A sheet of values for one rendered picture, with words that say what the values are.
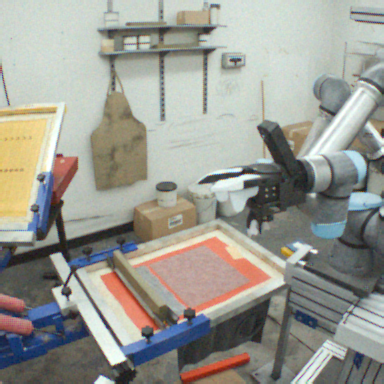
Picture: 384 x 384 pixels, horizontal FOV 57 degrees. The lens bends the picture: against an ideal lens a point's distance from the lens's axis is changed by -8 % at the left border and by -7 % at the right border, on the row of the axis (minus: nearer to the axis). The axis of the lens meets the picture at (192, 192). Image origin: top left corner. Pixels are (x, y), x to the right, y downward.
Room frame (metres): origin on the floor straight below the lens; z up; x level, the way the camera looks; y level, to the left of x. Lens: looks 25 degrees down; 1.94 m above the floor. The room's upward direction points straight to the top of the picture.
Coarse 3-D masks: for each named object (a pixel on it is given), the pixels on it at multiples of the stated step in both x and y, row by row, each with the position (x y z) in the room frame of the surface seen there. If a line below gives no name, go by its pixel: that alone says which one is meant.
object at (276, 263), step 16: (208, 224) 1.67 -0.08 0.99; (224, 224) 1.67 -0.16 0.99; (160, 240) 1.52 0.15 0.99; (176, 240) 1.55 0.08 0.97; (240, 240) 1.53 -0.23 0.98; (128, 256) 1.41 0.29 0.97; (272, 256) 1.38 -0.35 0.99; (80, 272) 1.26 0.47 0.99; (96, 288) 1.15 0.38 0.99; (272, 288) 1.16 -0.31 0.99; (96, 304) 1.06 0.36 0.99; (240, 304) 1.07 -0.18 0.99; (256, 304) 1.11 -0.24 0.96; (112, 320) 0.98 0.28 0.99; (224, 320) 1.02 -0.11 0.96; (128, 336) 0.90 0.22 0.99
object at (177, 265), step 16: (208, 240) 1.58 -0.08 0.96; (160, 256) 1.44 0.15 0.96; (176, 256) 1.44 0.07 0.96; (192, 256) 1.44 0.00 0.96; (208, 256) 1.44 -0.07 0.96; (224, 256) 1.44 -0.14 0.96; (112, 272) 1.31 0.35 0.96; (160, 272) 1.32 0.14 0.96; (176, 272) 1.32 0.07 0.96; (192, 272) 1.32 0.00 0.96; (112, 288) 1.20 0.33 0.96
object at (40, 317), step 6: (42, 306) 0.98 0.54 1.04; (48, 306) 0.98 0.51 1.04; (54, 306) 0.98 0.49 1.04; (30, 312) 0.94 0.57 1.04; (36, 312) 0.94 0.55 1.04; (42, 312) 0.94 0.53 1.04; (48, 312) 0.95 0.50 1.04; (54, 312) 0.95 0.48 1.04; (60, 312) 0.96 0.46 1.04; (30, 318) 0.91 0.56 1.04; (36, 318) 0.91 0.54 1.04; (42, 318) 0.92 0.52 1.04; (48, 318) 0.93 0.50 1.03; (66, 318) 0.96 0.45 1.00; (36, 324) 0.90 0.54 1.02; (42, 324) 0.92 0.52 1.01; (48, 324) 0.93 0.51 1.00
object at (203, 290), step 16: (208, 272) 1.32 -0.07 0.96; (224, 272) 1.32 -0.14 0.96; (240, 272) 1.32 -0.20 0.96; (256, 272) 1.31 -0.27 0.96; (176, 288) 1.21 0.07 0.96; (192, 288) 1.21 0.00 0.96; (208, 288) 1.21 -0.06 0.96; (224, 288) 1.21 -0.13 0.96; (240, 288) 1.21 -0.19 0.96; (128, 304) 1.11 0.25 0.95; (192, 304) 1.11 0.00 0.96; (208, 304) 1.11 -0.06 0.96; (144, 320) 1.02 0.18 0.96
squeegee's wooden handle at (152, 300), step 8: (120, 256) 1.28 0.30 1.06; (120, 264) 1.25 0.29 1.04; (128, 264) 1.23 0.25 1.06; (128, 272) 1.18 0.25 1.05; (136, 272) 1.17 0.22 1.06; (128, 280) 1.19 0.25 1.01; (136, 280) 1.13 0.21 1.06; (144, 280) 1.13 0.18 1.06; (136, 288) 1.13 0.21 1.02; (144, 288) 1.08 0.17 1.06; (144, 296) 1.07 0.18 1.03; (152, 296) 1.03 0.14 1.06; (152, 304) 1.02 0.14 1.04; (160, 304) 0.99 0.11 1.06; (160, 312) 0.98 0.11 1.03
